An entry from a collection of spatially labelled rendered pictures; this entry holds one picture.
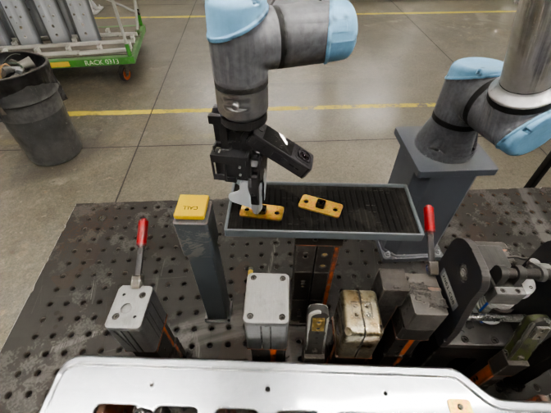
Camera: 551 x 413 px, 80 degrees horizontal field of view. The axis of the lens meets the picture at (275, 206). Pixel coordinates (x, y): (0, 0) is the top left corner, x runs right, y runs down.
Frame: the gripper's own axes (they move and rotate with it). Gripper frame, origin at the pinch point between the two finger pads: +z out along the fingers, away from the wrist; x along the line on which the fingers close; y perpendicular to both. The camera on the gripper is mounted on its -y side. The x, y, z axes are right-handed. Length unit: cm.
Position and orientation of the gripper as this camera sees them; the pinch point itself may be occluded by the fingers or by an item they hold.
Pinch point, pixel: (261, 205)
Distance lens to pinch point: 63.6
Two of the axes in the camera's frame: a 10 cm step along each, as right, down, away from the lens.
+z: 0.0, 6.9, 7.2
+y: -9.9, -1.2, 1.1
